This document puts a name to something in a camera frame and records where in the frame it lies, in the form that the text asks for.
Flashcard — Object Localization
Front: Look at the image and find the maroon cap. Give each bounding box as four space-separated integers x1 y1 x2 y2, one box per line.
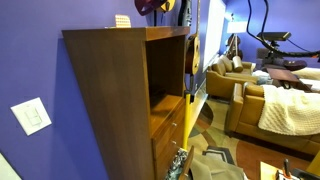
134 0 168 17

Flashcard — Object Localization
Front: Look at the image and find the dark brown wooden cabinet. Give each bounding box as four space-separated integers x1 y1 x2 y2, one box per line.
61 25 191 180

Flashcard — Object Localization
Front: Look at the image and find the bright window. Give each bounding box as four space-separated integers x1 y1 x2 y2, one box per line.
202 0 228 72

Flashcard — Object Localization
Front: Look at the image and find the wooden drawer with metal knob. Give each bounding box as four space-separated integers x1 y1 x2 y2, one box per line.
153 128 185 180
151 105 186 160

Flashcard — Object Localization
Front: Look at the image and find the patterned floor rug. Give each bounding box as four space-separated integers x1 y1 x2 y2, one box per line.
188 99 313 180

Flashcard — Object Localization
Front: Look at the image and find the cream knitted blanket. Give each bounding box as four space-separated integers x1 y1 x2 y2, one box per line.
257 84 320 137

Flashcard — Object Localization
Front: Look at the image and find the white light switch plate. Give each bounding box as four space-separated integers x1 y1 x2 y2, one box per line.
9 96 53 137

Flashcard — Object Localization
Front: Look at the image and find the tan cylinder pillow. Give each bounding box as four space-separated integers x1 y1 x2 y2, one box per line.
231 55 245 74

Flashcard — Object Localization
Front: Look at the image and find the brown acoustic guitar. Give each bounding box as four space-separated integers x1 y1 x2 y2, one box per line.
184 0 202 76

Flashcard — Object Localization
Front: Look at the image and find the tan leather armchair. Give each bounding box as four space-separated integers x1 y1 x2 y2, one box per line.
205 54 258 101

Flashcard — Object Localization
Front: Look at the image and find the white bedding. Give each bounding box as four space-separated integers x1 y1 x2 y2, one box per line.
293 66 320 94

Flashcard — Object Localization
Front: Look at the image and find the yellow round object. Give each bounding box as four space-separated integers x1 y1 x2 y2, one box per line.
155 0 177 14

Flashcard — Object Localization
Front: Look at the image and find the floor lamp white shade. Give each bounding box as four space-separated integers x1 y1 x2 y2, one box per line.
226 13 248 61

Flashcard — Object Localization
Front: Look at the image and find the beige perforated block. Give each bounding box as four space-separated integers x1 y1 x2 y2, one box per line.
114 14 132 29

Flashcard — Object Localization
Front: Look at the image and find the dark brown string instrument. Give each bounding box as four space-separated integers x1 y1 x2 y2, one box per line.
227 33 244 61

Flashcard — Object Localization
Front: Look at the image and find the open drawer with patterned contents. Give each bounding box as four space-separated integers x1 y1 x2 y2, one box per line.
164 146 196 180

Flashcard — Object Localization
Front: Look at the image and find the white panel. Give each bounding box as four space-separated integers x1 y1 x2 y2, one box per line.
0 152 23 180

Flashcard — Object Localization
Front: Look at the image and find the dark wooden coffee table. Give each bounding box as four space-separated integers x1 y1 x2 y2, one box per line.
265 67 313 93

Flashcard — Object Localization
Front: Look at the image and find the black hanging object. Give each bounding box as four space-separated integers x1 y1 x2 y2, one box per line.
177 0 193 28

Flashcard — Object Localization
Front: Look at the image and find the tan leather sofa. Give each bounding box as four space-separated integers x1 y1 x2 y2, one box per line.
224 82 320 158

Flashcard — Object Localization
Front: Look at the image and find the grey cloth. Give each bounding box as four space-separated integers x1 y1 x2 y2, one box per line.
189 152 248 180

